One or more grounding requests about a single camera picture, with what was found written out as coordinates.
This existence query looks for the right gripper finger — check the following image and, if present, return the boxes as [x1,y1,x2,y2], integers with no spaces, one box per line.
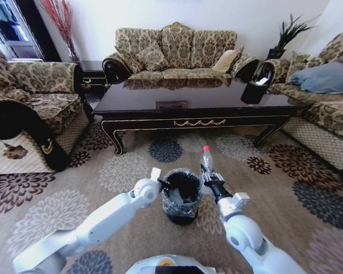
[199,163,212,184]
[211,169,225,183]

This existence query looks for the clear bottle with red cap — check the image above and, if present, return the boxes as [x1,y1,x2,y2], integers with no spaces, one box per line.
[199,145,216,175]

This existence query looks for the black trash bin with liner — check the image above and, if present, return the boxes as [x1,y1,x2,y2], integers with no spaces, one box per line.
[161,169,204,226]

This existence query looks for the white crumpled trash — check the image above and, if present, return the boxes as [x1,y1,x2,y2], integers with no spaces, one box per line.
[166,187,190,204]

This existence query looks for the dark glossy coffee table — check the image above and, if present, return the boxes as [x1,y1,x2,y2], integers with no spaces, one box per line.
[91,76,310,156]

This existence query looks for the white robot front shell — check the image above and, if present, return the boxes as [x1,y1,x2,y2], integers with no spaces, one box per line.
[125,255,218,274]

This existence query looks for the flower patterned beige rug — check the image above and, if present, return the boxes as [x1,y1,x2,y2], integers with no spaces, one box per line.
[0,122,343,274]

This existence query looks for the black tissue box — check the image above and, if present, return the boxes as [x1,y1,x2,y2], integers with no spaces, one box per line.
[240,76,273,105]

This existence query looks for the gold throw pillow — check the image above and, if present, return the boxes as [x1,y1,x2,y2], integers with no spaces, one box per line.
[211,45,245,74]

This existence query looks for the dark wooden side table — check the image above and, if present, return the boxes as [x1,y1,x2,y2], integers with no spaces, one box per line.
[78,61,108,92]

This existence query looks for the floral patterned three-seat sofa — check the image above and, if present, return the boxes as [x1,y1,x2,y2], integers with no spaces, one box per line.
[102,22,260,84]

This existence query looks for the floral patterned sofa with blanket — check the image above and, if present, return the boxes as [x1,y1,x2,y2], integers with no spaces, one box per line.
[257,30,343,183]

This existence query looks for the floral patterned throw pillow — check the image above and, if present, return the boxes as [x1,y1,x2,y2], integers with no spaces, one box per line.
[134,42,169,72]

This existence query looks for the floral square throw pillow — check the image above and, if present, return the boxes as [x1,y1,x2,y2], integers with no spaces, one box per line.
[285,51,318,84]

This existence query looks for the blue-grey cushion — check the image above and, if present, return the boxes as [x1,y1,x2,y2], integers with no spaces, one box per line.
[290,62,343,95]

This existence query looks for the floral patterned armchair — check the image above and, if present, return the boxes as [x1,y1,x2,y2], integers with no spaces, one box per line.
[0,38,94,172]

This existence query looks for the green potted plant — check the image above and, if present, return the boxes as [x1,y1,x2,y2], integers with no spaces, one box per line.
[267,13,322,61]

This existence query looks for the red dried branches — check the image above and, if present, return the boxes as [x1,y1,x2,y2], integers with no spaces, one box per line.
[41,0,81,62]

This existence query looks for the bright window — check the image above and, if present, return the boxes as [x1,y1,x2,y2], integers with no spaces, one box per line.
[0,0,44,61]

